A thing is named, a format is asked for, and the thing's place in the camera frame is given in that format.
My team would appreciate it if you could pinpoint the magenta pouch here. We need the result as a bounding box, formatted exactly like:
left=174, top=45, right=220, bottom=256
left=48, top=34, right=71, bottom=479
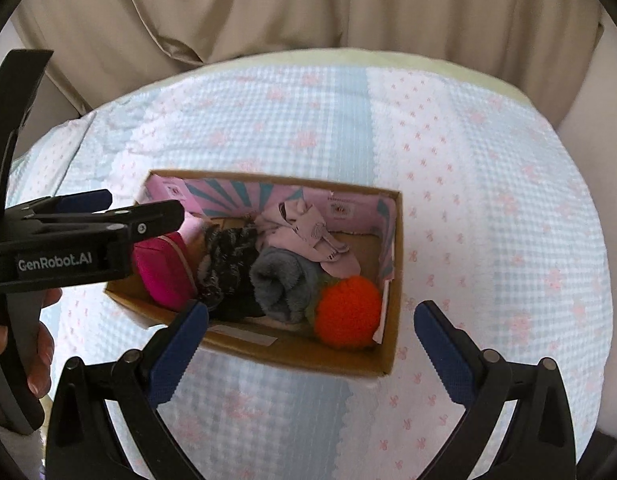
left=133, top=232, right=197, bottom=312

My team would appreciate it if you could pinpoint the pink fluffy scrunchie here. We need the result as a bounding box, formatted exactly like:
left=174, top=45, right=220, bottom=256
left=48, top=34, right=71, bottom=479
left=178, top=211, right=210, bottom=252

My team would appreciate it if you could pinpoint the black patterned scrunchie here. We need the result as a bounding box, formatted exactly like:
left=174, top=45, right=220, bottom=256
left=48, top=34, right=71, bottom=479
left=197, top=223, right=264, bottom=322

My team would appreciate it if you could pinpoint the mauve fabric bow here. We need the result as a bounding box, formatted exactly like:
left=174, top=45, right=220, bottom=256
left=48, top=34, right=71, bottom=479
left=254, top=198, right=361, bottom=280

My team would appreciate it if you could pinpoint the orange fluffy strawberry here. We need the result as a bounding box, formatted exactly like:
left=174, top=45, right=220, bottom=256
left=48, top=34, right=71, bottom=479
left=305, top=275, right=382, bottom=351

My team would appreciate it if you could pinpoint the blue fluffy scrunchie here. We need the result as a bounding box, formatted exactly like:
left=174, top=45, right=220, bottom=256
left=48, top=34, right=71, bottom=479
left=250, top=247, right=325, bottom=324

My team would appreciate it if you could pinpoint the person's left hand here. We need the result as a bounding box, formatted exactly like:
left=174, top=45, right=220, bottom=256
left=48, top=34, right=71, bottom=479
left=0, top=286, right=64, bottom=424

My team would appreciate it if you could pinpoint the blue pink checkered blanket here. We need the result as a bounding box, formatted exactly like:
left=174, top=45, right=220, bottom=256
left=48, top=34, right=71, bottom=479
left=8, top=51, right=613, bottom=479

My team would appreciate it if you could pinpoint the open cardboard box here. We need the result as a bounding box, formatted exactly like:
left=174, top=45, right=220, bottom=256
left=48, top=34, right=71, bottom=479
left=106, top=170, right=403, bottom=377

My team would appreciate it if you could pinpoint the beige curtain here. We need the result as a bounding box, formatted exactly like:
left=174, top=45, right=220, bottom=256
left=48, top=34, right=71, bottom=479
left=13, top=0, right=601, bottom=124

